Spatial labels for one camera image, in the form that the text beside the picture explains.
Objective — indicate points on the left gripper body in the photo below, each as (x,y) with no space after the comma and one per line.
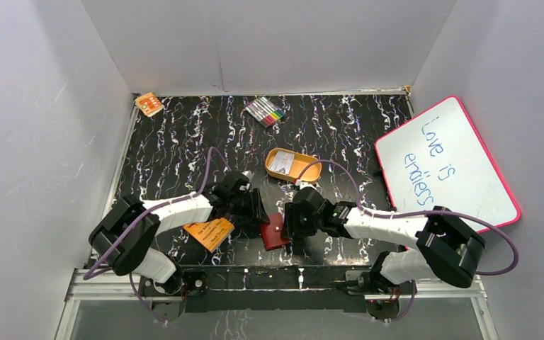
(258,208)

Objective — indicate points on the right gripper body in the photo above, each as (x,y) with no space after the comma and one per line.
(298,224)

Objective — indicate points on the red card holder wallet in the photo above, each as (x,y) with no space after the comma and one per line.
(272,232)

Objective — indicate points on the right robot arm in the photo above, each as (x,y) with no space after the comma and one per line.
(438,245)

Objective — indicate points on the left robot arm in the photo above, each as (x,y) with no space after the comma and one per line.
(123,238)

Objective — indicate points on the white card in tray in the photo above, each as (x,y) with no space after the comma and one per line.
(282,162)

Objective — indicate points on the small orange card box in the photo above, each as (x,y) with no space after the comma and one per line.
(149,104)

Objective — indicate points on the orange book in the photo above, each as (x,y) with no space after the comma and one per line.
(210,234)

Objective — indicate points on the orange oval tray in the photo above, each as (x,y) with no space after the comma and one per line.
(298,170)

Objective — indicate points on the pack of coloured markers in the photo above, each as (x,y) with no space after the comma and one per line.
(264,111)

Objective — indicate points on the pink framed whiteboard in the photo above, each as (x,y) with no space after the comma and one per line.
(439,158)

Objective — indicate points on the black metal base rail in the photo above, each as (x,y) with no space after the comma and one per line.
(219,288)

